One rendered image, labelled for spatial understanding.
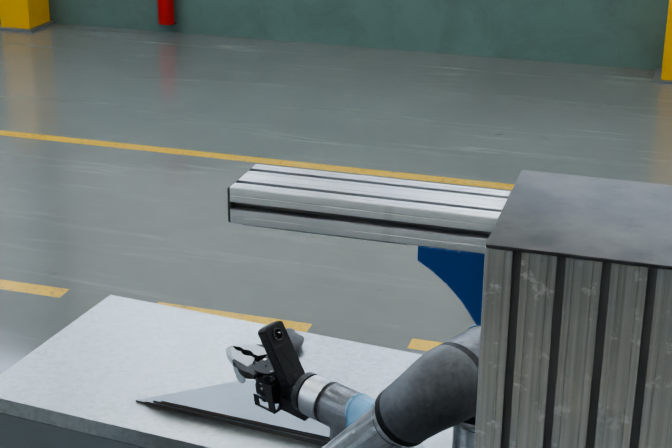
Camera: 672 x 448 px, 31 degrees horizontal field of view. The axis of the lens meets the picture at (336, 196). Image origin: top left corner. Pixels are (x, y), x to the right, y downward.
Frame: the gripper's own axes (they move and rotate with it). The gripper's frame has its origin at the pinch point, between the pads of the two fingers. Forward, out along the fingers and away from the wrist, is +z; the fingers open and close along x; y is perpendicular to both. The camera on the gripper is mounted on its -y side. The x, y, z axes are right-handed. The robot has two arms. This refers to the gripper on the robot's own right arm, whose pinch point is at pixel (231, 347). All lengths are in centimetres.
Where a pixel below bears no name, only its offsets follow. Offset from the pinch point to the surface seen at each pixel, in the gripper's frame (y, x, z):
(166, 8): 195, 547, 706
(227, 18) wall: 208, 583, 664
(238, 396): 42, 28, 36
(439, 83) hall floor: 226, 585, 422
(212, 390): 42, 26, 42
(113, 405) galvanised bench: 42, 8, 57
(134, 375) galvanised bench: 44, 20, 65
